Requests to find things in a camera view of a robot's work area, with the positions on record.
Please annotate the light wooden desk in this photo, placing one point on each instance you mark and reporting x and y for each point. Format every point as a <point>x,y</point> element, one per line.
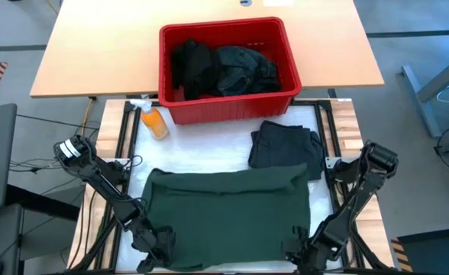
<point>94,46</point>

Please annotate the silver metal bracket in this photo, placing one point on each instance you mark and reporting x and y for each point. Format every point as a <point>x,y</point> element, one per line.
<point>333,162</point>

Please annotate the dark navy garment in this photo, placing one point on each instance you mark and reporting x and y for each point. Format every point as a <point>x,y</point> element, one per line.
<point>285,149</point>

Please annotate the grey metal table leg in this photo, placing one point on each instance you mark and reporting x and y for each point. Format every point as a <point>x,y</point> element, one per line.
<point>415,88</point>

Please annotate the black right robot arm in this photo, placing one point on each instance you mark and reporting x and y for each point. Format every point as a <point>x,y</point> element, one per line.
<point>362,183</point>

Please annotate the black aluminium table frame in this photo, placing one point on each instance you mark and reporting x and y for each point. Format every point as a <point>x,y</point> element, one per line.
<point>113,252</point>

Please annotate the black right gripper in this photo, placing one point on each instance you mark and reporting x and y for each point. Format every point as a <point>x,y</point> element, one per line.
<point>318,248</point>

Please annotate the orange spray bottle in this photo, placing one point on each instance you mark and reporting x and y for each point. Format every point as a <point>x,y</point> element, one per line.
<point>155,124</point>

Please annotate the black garment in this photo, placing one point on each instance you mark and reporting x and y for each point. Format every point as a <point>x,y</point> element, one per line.
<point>194,72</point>

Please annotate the green button shirt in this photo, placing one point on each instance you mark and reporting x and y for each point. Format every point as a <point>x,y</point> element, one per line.
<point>228,217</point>

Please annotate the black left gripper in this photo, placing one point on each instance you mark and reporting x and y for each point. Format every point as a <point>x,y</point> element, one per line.
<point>144,240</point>

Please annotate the red plastic bin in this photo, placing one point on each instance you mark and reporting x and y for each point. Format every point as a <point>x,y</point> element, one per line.
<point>228,110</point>

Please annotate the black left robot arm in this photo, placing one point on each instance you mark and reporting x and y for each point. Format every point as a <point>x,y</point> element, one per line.
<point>94,168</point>

